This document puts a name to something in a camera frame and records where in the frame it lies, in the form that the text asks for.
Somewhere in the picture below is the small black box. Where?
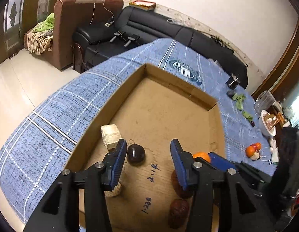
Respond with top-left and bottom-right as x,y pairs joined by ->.
226,74 -> 240,88

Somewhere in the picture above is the white charging cable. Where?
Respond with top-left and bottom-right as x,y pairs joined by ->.
86,0 -> 115,26

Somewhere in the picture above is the blue plaid tablecloth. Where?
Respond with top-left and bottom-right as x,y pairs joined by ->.
0,38 -> 276,225

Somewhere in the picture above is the dark round mangosteen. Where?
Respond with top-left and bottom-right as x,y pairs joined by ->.
126,144 -> 146,167

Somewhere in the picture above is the beige rectangular block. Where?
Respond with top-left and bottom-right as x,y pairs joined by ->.
100,124 -> 122,150

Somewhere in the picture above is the orange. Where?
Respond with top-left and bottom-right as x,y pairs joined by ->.
192,151 -> 211,164

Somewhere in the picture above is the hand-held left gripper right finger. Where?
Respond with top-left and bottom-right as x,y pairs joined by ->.
170,139 -> 276,232

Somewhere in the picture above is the beige patterned blanket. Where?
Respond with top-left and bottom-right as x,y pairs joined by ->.
24,28 -> 54,55

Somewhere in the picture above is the green leaf vegetable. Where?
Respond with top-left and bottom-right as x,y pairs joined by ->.
232,93 -> 246,111

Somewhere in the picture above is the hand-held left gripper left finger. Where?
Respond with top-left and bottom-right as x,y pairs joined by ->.
24,139 -> 128,232

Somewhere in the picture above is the brown cardboard box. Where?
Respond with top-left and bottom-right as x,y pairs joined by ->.
64,63 -> 227,232

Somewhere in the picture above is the white bowl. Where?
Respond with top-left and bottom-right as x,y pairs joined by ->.
259,110 -> 290,137

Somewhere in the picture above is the brown armchair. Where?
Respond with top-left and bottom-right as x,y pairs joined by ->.
53,0 -> 124,72

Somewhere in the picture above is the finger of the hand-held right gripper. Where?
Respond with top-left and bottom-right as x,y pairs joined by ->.
196,152 -> 238,174
233,162 -> 266,192

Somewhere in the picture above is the black leather sofa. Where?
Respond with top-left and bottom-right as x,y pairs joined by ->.
72,6 -> 249,89

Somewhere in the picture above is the red orange fruit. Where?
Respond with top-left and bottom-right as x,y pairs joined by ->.
245,142 -> 263,157

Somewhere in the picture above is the white garlic bulb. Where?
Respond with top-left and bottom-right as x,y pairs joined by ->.
105,182 -> 122,198

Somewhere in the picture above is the brown wrinkled fruit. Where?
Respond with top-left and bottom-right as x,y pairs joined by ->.
171,170 -> 194,199
169,199 -> 190,229

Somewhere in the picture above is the grey handle device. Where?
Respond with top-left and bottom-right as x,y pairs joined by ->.
124,34 -> 141,47
109,31 -> 126,43

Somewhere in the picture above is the wooden door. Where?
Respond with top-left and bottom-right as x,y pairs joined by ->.
0,0 -> 63,62

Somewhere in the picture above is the clear glass jar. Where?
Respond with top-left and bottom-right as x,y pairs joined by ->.
254,90 -> 276,116

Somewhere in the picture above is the green cloth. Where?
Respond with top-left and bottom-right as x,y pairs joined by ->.
31,13 -> 55,32

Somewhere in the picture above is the red flat box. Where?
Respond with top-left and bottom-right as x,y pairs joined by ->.
128,0 -> 157,11

